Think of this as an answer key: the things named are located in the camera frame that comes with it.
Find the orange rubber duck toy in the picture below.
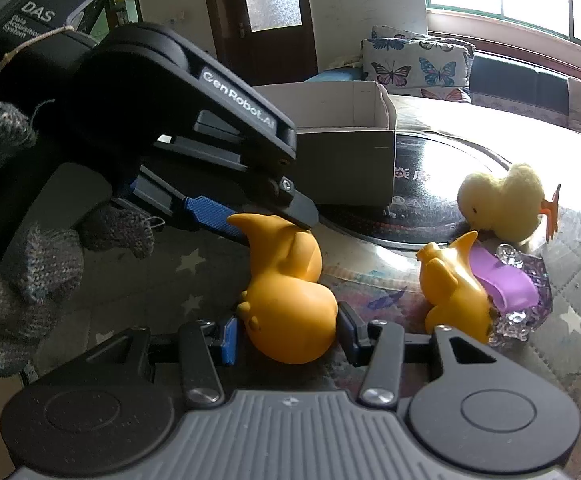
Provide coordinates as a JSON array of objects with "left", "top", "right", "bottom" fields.
[{"left": 228, "top": 212, "right": 338, "bottom": 364}]

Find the purple crystal keychain strap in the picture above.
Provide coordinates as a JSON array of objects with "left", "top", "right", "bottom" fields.
[{"left": 468, "top": 242, "right": 555, "bottom": 350}]

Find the yellow plush chick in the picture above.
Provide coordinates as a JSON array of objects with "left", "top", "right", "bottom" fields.
[{"left": 457, "top": 164, "right": 561, "bottom": 244}]

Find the grey knit gloved hand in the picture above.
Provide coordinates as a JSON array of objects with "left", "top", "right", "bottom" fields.
[{"left": 0, "top": 103, "right": 155, "bottom": 377}]

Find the grey star quilted mat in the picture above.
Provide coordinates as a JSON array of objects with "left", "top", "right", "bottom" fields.
[{"left": 34, "top": 94, "right": 581, "bottom": 480}]

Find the white cardboard box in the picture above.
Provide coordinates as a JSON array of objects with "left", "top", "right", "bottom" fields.
[{"left": 258, "top": 80, "right": 397, "bottom": 208}]

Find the black round induction cooker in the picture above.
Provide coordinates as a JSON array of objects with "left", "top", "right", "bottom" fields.
[{"left": 319, "top": 130, "right": 511, "bottom": 252}]

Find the dark wooden door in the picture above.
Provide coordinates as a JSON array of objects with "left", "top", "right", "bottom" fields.
[{"left": 206, "top": 0, "right": 317, "bottom": 86}]

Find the butterfly print pillow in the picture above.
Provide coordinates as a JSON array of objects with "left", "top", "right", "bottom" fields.
[{"left": 361, "top": 27, "right": 476, "bottom": 103}]

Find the blue sofa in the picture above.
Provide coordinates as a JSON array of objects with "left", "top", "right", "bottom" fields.
[{"left": 313, "top": 53, "right": 581, "bottom": 132}]

